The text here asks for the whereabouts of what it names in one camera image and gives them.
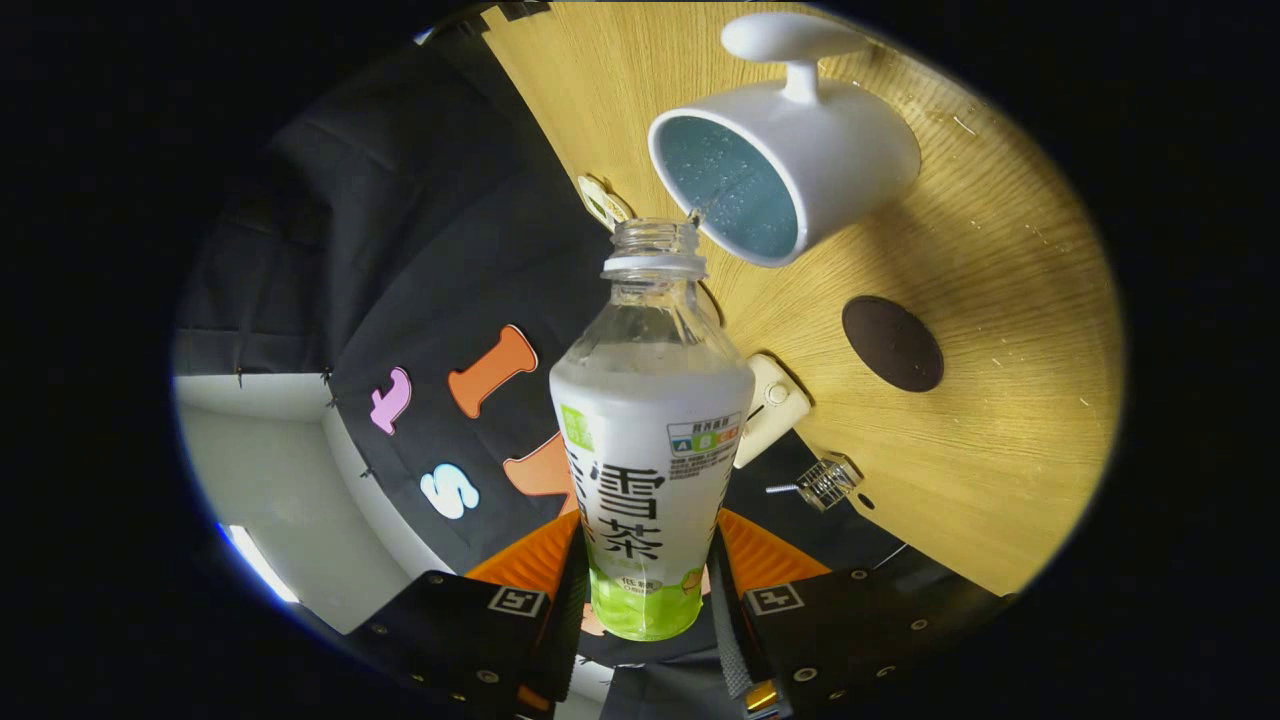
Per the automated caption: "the white cup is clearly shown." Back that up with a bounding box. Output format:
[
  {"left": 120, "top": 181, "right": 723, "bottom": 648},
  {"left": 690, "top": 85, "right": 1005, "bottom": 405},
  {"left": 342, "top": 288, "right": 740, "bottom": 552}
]
[{"left": 647, "top": 12, "right": 922, "bottom": 269}]

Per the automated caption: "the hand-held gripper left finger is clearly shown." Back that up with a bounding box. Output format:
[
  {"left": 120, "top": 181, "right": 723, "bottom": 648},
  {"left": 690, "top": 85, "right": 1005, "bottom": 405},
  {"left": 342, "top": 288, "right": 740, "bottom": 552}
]
[{"left": 345, "top": 512, "right": 591, "bottom": 720}]

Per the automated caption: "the white divided sauce dish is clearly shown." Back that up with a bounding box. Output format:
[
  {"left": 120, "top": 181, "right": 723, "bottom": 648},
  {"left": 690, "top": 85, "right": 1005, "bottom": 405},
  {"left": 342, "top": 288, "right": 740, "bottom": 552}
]
[{"left": 577, "top": 175, "right": 633, "bottom": 231}]

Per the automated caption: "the white and green juice bottle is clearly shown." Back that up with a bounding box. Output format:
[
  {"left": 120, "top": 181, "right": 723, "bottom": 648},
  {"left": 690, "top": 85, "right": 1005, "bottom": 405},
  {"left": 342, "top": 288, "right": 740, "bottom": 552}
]
[{"left": 549, "top": 218, "right": 756, "bottom": 642}]

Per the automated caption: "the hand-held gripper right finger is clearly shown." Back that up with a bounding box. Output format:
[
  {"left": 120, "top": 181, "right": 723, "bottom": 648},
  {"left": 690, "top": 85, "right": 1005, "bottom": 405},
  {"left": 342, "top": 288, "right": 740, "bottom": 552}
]
[{"left": 708, "top": 508, "right": 961, "bottom": 720}]

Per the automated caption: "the wire mesh holder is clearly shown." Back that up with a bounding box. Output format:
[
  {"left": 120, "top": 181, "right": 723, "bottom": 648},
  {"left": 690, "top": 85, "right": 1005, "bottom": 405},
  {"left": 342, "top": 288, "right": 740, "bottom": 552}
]
[{"left": 797, "top": 452, "right": 863, "bottom": 512}]

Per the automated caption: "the wooden table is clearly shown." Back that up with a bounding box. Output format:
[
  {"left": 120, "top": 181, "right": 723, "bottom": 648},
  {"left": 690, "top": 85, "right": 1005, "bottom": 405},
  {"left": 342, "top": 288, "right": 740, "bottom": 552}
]
[{"left": 480, "top": 0, "right": 1126, "bottom": 598}]

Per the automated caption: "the ceiling light panel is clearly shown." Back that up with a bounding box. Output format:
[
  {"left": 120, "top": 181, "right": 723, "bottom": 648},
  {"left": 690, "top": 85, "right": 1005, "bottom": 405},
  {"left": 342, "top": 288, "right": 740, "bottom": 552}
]
[{"left": 222, "top": 524, "right": 301, "bottom": 604}]

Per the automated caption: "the dark brown round coaster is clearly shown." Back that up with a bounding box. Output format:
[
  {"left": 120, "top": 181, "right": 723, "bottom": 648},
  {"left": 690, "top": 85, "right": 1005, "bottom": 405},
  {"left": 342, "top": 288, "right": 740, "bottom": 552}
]
[{"left": 842, "top": 295, "right": 945, "bottom": 393}]

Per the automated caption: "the white toaster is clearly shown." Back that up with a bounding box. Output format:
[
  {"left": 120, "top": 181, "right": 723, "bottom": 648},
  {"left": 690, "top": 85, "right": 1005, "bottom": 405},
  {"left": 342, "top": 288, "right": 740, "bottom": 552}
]
[{"left": 733, "top": 353, "right": 812, "bottom": 469}]

